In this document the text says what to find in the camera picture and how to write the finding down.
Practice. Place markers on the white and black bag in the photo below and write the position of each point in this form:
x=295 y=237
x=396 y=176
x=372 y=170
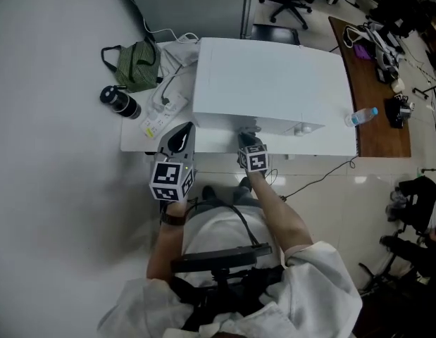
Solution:
x=376 y=37

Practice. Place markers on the black office chair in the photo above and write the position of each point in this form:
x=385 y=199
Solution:
x=289 y=5

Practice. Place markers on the idle hand-held gripper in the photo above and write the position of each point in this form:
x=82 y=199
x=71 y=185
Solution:
x=405 y=109

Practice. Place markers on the person's white shirt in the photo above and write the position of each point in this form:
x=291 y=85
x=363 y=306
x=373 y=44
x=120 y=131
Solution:
x=309 y=287

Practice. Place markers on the clear plastic water bottle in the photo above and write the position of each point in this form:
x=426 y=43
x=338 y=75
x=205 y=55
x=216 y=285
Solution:
x=360 y=115

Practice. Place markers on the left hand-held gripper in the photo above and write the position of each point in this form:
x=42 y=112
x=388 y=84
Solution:
x=168 y=178

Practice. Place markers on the large white sheet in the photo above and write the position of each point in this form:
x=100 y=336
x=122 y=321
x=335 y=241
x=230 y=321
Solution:
x=267 y=79

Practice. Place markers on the person's right shoe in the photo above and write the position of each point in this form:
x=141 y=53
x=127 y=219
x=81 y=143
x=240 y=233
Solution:
x=245 y=182

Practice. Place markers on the white cup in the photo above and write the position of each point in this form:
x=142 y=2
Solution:
x=397 y=84

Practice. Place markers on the person's right forearm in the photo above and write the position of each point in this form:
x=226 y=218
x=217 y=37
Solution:
x=274 y=206

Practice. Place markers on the black pouch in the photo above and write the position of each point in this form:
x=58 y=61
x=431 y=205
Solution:
x=392 y=113

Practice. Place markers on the large white power strip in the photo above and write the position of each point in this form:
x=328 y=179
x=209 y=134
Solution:
x=157 y=122

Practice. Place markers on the green striped bag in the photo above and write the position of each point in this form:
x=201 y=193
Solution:
x=136 y=67

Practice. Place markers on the black square stool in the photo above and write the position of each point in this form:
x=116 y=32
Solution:
x=274 y=34

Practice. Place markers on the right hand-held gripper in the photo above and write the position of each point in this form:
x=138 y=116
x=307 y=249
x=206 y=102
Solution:
x=254 y=158

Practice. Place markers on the person's left forearm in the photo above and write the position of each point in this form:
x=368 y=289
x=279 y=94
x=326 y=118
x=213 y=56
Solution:
x=168 y=245

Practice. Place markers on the dark wristwatch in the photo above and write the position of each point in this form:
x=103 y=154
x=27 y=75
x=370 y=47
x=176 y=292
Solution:
x=173 y=219

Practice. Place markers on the black chest camera rig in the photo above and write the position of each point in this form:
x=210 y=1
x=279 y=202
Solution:
x=221 y=255

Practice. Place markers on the black water bottle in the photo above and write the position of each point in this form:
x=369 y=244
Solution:
x=120 y=102

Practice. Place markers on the brown wooden table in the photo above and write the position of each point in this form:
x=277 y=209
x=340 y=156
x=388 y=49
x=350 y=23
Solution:
x=372 y=132

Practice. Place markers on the grey partition panel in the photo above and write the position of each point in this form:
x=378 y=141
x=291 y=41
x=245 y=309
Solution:
x=189 y=2

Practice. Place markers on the white plastic sheet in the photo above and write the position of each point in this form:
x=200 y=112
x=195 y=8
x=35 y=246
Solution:
x=182 y=53

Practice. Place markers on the purple pouch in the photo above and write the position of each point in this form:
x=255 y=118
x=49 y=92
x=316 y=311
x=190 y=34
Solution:
x=362 y=52

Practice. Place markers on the person's left shoe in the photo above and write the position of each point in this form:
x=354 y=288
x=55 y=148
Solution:
x=207 y=192

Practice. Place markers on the black flat box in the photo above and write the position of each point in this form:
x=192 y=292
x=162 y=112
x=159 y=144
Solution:
x=381 y=76

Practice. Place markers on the person's shoe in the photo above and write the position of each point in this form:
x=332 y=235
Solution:
x=245 y=182
x=207 y=192

